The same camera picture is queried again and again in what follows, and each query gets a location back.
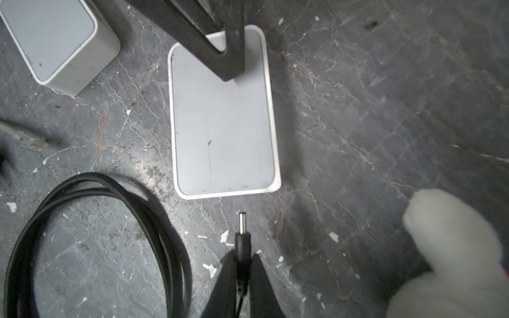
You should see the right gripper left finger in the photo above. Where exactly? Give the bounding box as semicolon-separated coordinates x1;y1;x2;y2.
201;251;237;318

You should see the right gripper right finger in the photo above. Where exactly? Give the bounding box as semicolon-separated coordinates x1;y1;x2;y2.
249;254;286;318

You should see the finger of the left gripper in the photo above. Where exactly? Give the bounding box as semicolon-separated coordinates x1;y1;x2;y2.
126;0;247;83

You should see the black power adapter with plug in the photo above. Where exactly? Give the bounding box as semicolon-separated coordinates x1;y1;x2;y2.
235;211;252;317

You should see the white network switch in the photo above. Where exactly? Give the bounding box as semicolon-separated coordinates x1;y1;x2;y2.
168;25;282;200
1;0;121;97

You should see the small white plush toy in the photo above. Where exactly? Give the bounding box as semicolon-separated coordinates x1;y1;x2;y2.
387;189;508;317

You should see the large coiled black cable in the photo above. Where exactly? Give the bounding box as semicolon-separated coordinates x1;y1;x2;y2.
3;171;194;318

